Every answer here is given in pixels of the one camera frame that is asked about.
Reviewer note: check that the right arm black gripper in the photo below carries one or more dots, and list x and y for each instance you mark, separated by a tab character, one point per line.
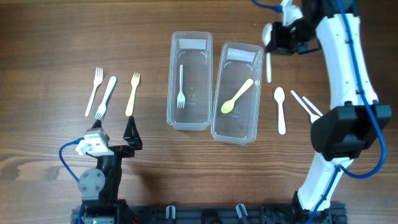
278	45

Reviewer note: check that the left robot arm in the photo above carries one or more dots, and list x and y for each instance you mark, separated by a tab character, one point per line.
99	186

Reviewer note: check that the right clear plastic container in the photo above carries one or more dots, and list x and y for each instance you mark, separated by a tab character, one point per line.
240	63

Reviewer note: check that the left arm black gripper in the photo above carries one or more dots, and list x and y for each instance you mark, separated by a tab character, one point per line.
132	136

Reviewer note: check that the white spoon thin handle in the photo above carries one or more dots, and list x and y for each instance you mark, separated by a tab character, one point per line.
313	117

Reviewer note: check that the left clear plastic container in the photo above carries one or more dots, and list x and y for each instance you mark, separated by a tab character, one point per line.
193	50

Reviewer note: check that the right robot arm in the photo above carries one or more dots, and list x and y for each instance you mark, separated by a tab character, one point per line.
356	118

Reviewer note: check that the clear plastic container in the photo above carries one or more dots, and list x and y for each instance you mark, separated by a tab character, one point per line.
193	50
240	63

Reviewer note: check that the cream wooden fork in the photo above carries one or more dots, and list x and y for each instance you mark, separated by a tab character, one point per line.
135	81

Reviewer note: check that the yellow-green plastic spoon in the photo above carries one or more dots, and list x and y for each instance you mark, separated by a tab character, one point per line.
228	106

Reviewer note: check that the white plastic fork far left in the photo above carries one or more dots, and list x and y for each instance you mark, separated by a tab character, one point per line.
96	83

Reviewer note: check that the white fork in container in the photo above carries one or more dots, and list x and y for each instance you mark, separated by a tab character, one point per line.
181	97

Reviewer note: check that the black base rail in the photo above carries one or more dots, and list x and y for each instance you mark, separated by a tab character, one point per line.
265	214

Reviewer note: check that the white fork rounded handle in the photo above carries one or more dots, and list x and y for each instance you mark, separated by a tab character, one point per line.
103	106

